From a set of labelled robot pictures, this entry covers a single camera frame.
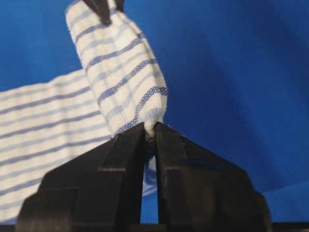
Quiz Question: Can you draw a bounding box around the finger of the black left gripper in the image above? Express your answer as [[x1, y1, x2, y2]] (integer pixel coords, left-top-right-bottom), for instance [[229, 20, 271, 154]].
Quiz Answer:
[[115, 0, 125, 11], [83, 0, 111, 24]]

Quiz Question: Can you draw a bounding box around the white blue-striped towel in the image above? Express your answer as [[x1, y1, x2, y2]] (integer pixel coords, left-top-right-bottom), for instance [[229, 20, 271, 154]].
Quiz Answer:
[[0, 0, 168, 224]]

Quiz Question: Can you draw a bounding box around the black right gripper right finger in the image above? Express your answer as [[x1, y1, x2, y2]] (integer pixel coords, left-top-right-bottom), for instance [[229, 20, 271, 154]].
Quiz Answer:
[[154, 123, 271, 232]]

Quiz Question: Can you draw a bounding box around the blue table cloth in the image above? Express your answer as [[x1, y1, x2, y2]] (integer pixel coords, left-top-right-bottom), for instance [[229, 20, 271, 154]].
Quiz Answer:
[[0, 0, 309, 224]]

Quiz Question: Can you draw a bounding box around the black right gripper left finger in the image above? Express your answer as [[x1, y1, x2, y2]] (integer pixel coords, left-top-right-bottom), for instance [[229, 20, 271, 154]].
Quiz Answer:
[[15, 123, 145, 232]]

